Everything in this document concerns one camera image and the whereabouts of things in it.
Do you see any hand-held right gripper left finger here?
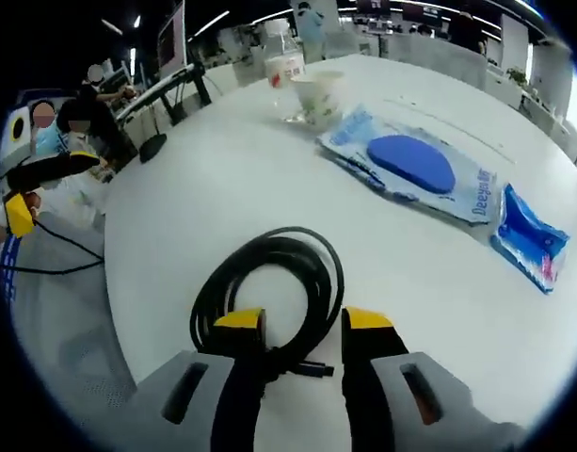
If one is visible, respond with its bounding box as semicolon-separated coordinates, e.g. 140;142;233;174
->
113;306;269;452

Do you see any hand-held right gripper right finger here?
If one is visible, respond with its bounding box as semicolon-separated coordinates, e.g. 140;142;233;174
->
340;305;541;452

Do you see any blue tissue packet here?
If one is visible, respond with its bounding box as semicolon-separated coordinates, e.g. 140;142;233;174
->
489;182;572;296

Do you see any light blue wet wipes pack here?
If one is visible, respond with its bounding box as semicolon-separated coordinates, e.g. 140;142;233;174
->
315;104;500;229

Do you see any clear plastic water bottle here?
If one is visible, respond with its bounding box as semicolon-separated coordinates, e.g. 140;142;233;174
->
264;18;309;124

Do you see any floral paper cup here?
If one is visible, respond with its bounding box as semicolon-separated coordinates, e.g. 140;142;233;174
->
290;70;348;132

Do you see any black computer mouse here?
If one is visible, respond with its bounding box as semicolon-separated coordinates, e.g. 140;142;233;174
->
138;133;168;164

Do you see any white standing desk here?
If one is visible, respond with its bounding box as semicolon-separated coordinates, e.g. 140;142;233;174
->
112;62;213;127

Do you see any white table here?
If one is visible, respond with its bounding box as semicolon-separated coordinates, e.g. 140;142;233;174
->
102;52;577;426

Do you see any large monitor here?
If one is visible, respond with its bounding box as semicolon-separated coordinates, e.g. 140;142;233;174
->
156;2;190;75

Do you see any white partition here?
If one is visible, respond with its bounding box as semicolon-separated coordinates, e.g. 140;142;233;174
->
385;34;488;91

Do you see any green potted plant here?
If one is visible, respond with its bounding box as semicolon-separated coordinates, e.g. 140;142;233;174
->
505;67;530;89

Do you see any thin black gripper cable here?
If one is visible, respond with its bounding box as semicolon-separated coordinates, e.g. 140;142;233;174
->
0;218;106;277

